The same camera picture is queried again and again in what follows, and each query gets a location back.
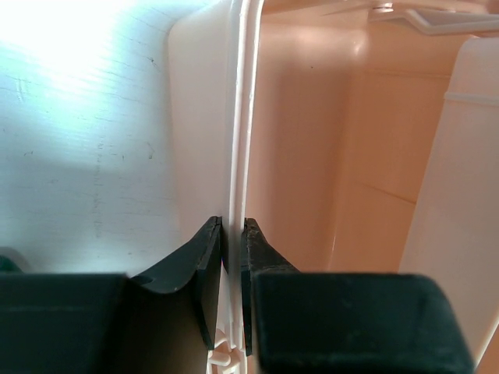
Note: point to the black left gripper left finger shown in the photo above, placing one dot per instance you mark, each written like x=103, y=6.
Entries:
x=175, y=307

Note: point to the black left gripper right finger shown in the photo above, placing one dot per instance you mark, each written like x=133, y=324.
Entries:
x=256, y=255

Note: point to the pink plastic toolbox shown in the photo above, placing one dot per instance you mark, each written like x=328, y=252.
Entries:
x=361, y=135

